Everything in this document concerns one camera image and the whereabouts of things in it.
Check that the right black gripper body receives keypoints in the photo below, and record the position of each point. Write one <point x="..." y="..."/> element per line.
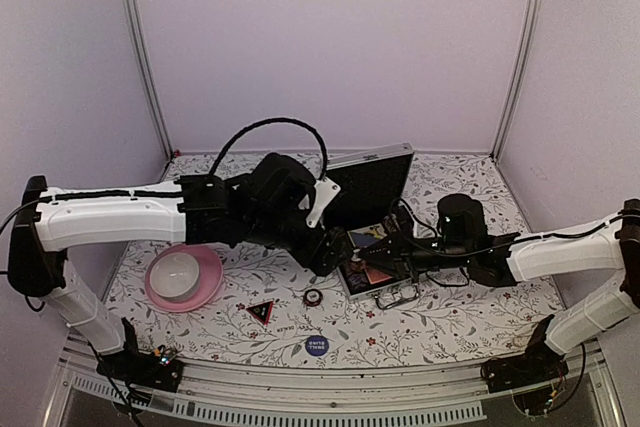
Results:
<point x="418" y="259"/>

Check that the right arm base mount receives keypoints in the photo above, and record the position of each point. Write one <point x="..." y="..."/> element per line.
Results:
<point x="538" y="363"/>

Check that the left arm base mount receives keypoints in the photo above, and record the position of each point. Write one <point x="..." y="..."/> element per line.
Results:
<point x="159" y="370"/>

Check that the front aluminium rail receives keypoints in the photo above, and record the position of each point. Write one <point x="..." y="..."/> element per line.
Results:
<point x="456" y="394"/>

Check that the red card deck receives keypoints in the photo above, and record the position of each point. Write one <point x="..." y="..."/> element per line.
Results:
<point x="374" y="276"/>

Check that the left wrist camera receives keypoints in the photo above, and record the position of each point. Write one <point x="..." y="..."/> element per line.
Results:
<point x="322" y="194"/>

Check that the white bowl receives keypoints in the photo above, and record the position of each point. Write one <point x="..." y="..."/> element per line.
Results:
<point x="175" y="276"/>

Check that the white dealer button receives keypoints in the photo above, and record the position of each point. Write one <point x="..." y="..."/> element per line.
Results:
<point x="287" y="331"/>

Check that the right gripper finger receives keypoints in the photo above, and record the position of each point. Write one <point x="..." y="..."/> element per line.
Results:
<point x="398" y="267"/>
<point x="391" y="244"/>

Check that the black triangle button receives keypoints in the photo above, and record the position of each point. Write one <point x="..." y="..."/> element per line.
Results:
<point x="261" y="312"/>

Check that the pink plate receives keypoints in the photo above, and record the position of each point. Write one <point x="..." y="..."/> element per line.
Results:
<point x="211" y="276"/>

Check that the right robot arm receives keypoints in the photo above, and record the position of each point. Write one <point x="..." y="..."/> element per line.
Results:
<point x="510" y="259"/>

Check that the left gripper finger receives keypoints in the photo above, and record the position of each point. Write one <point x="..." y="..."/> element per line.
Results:
<point x="326" y="265"/>
<point x="339" y="245"/>

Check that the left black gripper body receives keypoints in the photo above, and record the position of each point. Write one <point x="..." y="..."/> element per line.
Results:
<point x="306" y="253"/>

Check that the short chip stack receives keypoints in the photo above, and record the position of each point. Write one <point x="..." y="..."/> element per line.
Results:
<point x="312" y="297"/>

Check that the right aluminium frame post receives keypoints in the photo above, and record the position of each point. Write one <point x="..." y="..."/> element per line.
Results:
<point x="531" y="15"/>

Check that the chip row in case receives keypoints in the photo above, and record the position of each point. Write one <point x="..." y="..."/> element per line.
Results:
<point x="355" y="277"/>

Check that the left aluminium frame post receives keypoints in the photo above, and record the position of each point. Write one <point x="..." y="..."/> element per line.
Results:
<point x="134" y="22"/>

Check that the blue peach chip stack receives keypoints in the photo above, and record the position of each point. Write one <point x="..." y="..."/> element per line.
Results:
<point x="390" y="224"/>

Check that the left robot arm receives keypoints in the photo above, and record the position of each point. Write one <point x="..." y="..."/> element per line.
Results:
<point x="278" y="205"/>

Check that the aluminium frame post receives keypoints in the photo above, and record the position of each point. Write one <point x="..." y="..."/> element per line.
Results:
<point x="531" y="15"/>
<point x="134" y="22"/>

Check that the blue small blind button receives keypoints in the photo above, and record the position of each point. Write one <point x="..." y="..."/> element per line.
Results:
<point x="317" y="345"/>

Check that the aluminium poker case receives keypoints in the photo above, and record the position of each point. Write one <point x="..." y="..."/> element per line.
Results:
<point x="370" y="181"/>

